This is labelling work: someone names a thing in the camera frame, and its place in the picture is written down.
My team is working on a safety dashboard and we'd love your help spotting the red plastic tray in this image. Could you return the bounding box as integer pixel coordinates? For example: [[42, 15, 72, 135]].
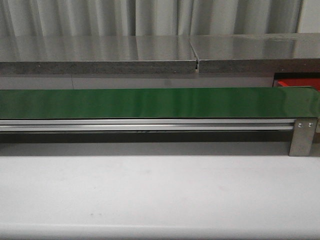
[[276, 78, 320, 92]]

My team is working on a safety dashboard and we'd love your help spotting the steel counter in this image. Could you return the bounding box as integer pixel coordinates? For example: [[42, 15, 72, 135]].
[[189, 33, 320, 74], [0, 36, 197, 75]]

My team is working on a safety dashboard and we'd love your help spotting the green conveyor belt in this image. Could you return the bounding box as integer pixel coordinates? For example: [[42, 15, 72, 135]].
[[0, 87, 320, 120]]

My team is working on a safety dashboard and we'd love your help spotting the grey curtain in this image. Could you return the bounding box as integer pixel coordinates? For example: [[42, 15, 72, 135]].
[[0, 0, 303, 37]]

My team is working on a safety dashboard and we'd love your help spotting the right steel counter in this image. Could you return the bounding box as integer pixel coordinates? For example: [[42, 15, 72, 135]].
[[189, 33, 320, 74]]

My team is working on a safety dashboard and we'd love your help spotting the left steel counter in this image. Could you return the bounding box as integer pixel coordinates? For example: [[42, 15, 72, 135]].
[[0, 36, 197, 75]]

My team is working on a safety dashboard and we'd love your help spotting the steel conveyor support bracket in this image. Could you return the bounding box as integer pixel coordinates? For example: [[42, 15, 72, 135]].
[[288, 118, 318, 157]]

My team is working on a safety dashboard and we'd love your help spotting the aluminium conveyor side rail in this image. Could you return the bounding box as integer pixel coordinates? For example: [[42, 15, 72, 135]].
[[0, 118, 295, 132]]

